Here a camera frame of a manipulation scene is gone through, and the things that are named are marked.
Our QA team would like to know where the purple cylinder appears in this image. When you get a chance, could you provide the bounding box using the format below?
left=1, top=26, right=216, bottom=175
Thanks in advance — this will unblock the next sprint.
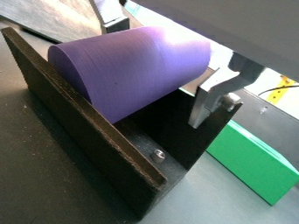
left=48, top=26, right=211, bottom=123

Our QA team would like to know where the black curved cradle holder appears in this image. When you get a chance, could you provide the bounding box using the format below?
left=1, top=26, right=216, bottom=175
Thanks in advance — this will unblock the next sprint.
left=1, top=27, right=241, bottom=220

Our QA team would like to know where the yellow bracket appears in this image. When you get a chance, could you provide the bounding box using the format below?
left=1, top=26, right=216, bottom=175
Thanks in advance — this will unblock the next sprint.
left=265, top=75, right=296, bottom=105

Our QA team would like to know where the green foam shape board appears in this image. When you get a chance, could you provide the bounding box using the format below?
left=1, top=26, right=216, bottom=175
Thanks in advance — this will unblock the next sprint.
left=179, top=87, right=299, bottom=207

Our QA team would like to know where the black cable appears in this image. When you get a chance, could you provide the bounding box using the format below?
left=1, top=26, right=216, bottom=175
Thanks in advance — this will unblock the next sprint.
left=256, top=84, right=299, bottom=96

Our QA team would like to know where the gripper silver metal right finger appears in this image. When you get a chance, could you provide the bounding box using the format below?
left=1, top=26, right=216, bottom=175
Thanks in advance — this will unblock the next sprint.
left=188, top=52, right=265, bottom=129

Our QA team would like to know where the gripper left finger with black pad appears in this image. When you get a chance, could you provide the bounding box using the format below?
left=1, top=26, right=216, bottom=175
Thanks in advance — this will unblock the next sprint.
left=89, top=0, right=129, bottom=34

